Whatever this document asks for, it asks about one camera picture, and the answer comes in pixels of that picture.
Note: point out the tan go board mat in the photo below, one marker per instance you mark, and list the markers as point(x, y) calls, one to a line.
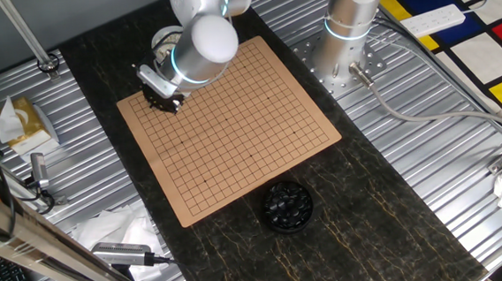
point(243, 150)

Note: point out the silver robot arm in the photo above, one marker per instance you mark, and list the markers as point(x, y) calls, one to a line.
point(208, 41)

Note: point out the colourful block pattern cloth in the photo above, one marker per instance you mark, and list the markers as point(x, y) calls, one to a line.
point(484, 57)

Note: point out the white power strip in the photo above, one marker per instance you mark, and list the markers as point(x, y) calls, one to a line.
point(433, 20)

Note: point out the grey usb hub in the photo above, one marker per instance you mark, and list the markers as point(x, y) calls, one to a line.
point(121, 253)

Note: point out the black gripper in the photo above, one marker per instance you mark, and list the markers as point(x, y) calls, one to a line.
point(160, 103)

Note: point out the silver metal frame bar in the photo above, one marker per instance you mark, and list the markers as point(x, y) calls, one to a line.
point(28, 244)

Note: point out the white tissue sheet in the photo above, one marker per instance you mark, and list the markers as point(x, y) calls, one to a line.
point(149, 273)

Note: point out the black marble pattern mat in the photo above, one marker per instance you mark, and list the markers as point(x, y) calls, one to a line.
point(351, 240)

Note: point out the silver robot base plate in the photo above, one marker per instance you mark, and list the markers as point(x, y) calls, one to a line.
point(374, 65)

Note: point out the white bowl of white stones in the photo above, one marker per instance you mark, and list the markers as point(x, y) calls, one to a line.
point(157, 40)

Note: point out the yellow tissue pack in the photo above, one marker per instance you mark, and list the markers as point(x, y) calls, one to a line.
point(28, 120)

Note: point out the black and silver tool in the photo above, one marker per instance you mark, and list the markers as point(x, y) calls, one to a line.
point(39, 166)

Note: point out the pile of white tissues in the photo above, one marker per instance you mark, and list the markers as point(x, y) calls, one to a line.
point(120, 229)

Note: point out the black bowl of black stones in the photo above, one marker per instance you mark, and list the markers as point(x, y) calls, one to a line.
point(286, 206)

